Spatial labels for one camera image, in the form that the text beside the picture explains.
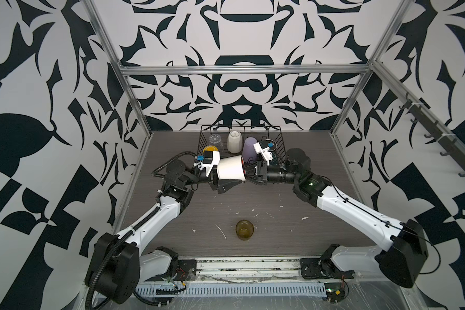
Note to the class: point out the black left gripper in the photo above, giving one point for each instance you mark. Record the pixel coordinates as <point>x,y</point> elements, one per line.
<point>221,187</point>

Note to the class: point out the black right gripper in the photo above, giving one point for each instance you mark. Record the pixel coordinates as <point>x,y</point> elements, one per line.
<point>260,171</point>

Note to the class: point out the white mug red inside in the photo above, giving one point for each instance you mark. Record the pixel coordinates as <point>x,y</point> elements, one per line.
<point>231,168</point>

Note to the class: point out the lilac cup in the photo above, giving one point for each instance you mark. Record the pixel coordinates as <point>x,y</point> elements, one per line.
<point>249,154</point>

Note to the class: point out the yellow mug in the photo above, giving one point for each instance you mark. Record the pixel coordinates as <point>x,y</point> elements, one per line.
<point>210,148</point>

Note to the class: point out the cream white cup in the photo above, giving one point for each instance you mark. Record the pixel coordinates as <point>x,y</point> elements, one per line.
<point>234,142</point>

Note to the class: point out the olive glass cup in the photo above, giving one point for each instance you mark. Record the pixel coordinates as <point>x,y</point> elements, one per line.
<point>244,230</point>

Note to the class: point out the clear glass cup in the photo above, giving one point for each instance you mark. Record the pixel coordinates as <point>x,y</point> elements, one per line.
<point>216,141</point>

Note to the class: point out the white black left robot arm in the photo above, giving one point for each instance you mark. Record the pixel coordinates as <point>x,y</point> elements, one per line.
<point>118,265</point>

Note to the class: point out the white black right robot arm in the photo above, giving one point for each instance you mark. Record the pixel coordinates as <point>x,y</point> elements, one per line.
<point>400,249</point>

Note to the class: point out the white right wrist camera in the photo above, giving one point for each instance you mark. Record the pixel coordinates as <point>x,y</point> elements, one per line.
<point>265,148</point>

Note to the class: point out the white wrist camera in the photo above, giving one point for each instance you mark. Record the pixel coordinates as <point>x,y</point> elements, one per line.
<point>207,161</point>
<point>265,148</point>

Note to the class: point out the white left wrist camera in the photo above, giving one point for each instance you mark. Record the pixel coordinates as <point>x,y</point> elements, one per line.
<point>207,161</point>

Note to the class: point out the black wire dish rack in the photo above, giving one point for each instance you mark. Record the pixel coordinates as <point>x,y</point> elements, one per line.
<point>240,152</point>

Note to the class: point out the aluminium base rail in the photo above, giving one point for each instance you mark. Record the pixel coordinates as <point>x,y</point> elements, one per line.
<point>255,267</point>

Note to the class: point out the white slotted cable duct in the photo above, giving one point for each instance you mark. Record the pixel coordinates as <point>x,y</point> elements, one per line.
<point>280,289</point>

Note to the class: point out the grey wall hook rail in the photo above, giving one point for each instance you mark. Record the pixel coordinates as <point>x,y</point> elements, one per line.
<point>436,131</point>

